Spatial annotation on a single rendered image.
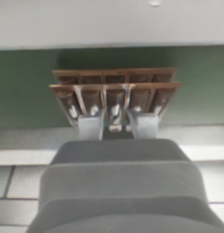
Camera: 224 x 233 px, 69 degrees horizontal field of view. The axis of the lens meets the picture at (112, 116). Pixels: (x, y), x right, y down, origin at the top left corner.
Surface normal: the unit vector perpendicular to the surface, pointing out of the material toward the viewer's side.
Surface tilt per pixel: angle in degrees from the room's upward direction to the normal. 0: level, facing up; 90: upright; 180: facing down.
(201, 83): 2
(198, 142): 90
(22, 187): 90
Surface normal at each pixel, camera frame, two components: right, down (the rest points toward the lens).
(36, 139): -0.01, -0.47
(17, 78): 0.02, 0.88
